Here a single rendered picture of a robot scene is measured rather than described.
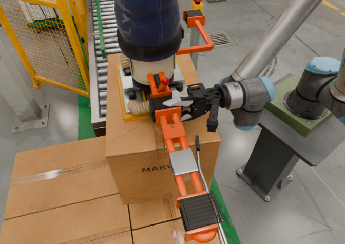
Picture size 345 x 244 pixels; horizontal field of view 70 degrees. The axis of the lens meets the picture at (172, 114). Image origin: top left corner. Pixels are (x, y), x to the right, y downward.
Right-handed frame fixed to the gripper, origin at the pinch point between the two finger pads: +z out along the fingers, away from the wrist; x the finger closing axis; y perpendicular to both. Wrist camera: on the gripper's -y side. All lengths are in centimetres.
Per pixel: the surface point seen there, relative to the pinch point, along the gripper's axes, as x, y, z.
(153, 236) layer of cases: -66, -15, 11
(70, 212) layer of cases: -66, 6, 49
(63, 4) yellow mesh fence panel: -19, 132, 41
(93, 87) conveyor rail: -61, 91, 33
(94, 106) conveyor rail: -61, 71, 33
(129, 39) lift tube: 15.2, 20.1, 7.0
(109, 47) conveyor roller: -67, 149, 17
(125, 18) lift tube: 21.3, 21.8, 7.3
